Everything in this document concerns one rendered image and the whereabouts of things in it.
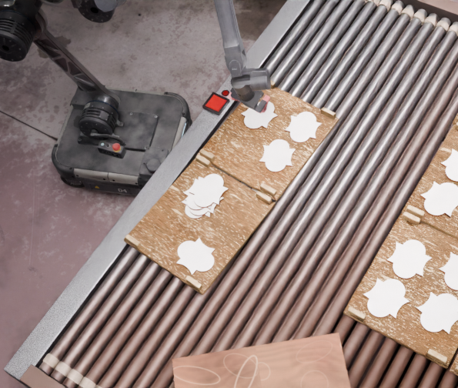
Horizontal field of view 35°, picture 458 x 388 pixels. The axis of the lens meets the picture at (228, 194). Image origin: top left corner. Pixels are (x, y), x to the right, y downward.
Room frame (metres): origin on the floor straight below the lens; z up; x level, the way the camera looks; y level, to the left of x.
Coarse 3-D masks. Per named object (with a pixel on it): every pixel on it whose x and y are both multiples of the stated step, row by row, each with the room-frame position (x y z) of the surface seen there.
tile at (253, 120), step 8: (272, 104) 1.66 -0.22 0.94; (248, 112) 1.64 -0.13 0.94; (256, 112) 1.63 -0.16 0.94; (264, 112) 1.63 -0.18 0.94; (272, 112) 1.62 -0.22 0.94; (248, 120) 1.60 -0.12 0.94; (256, 120) 1.60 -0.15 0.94; (264, 120) 1.59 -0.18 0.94; (248, 128) 1.57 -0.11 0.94; (256, 128) 1.56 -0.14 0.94
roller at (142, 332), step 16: (368, 0) 2.11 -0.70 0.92; (368, 16) 2.04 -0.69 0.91; (352, 32) 1.96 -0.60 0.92; (336, 48) 1.89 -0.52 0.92; (320, 80) 1.75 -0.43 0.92; (304, 96) 1.68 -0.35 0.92; (176, 288) 1.00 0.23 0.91; (160, 304) 0.95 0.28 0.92; (144, 320) 0.91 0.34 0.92; (144, 336) 0.86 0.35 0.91; (128, 352) 0.81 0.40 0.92; (112, 368) 0.77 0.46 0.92; (112, 384) 0.72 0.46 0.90
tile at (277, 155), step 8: (272, 144) 1.48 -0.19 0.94; (280, 144) 1.47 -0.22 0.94; (288, 144) 1.47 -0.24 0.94; (264, 152) 1.45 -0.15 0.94; (272, 152) 1.44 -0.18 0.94; (280, 152) 1.44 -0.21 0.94; (288, 152) 1.43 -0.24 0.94; (264, 160) 1.42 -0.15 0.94; (272, 160) 1.41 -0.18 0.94; (280, 160) 1.41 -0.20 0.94; (288, 160) 1.40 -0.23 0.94; (272, 168) 1.38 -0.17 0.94; (280, 168) 1.37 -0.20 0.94
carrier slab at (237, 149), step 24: (264, 96) 1.71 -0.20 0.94; (288, 96) 1.69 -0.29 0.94; (240, 120) 1.62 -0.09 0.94; (288, 120) 1.58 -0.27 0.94; (336, 120) 1.54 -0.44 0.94; (216, 144) 1.53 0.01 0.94; (240, 144) 1.51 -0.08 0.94; (264, 144) 1.49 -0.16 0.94; (312, 144) 1.45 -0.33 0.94; (240, 168) 1.41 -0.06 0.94; (264, 168) 1.39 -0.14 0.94; (288, 168) 1.37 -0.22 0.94; (264, 192) 1.29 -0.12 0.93
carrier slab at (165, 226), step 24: (192, 168) 1.45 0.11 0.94; (168, 192) 1.36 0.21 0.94; (240, 192) 1.31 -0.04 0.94; (144, 216) 1.28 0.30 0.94; (168, 216) 1.27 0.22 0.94; (216, 216) 1.23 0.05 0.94; (240, 216) 1.21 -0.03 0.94; (264, 216) 1.20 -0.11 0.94; (144, 240) 1.19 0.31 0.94; (168, 240) 1.17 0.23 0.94; (192, 240) 1.16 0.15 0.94; (216, 240) 1.14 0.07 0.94; (240, 240) 1.12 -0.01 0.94; (168, 264) 1.08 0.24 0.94; (216, 264) 1.05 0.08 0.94; (192, 288) 0.99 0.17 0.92
